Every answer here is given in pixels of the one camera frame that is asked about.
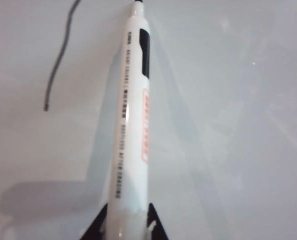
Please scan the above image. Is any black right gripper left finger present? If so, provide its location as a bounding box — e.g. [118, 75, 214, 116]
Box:
[79, 203, 110, 240]

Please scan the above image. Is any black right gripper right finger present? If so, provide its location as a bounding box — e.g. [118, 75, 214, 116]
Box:
[144, 202, 170, 240]

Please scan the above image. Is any white marker pen orange label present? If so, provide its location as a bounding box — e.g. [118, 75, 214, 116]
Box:
[103, 0, 152, 240]

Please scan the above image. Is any large glass whiteboard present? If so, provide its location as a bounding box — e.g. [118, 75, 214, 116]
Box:
[0, 0, 297, 240]

